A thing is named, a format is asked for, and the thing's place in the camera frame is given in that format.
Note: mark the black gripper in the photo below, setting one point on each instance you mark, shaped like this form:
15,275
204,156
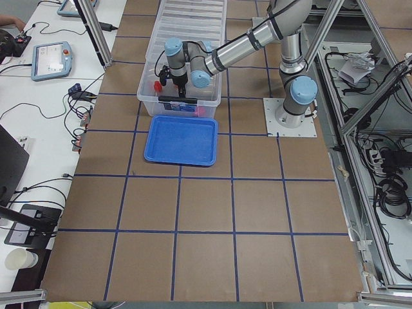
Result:
180,81

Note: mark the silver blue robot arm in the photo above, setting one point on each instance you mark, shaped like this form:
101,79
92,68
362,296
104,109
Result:
197,62

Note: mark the red block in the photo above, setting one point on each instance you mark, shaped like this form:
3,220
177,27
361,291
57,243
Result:
157,86
200,111

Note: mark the blue plastic tray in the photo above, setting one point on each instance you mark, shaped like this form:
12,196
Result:
182,140

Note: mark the clear ribbed box lid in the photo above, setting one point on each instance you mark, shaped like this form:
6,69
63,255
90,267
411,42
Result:
188,21

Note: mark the black power adapter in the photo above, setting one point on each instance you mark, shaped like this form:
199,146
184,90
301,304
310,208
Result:
107,27

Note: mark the teach pendant tablet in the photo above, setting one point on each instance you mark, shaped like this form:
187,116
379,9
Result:
49,61
68,9

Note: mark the black laptop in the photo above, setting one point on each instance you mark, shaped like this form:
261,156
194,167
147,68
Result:
13,163

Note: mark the white paper cup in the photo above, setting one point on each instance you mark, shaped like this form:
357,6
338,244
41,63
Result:
21,259

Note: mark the black box latch handle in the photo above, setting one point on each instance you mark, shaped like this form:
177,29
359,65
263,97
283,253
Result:
163,98

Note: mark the aluminium frame post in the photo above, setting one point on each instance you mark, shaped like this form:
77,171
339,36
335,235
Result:
92,26

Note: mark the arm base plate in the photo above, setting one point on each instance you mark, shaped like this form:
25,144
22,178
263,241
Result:
279,123

